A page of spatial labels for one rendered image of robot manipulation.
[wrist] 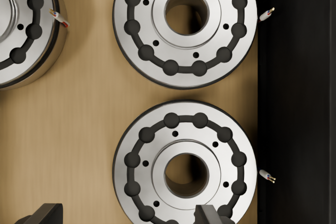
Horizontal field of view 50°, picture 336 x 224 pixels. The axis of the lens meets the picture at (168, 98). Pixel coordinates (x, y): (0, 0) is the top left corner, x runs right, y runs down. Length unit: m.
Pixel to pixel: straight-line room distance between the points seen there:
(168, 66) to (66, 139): 0.10
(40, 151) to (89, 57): 0.08
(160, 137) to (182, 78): 0.04
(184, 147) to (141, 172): 0.03
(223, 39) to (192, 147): 0.08
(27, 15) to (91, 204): 0.15
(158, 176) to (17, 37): 0.13
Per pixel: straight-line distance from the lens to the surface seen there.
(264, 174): 0.26
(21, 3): 0.27
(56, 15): 0.25
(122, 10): 0.26
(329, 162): 0.21
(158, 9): 0.25
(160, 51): 0.25
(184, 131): 0.25
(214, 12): 0.25
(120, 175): 0.26
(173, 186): 0.27
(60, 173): 0.30
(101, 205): 0.30
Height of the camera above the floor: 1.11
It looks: 88 degrees down
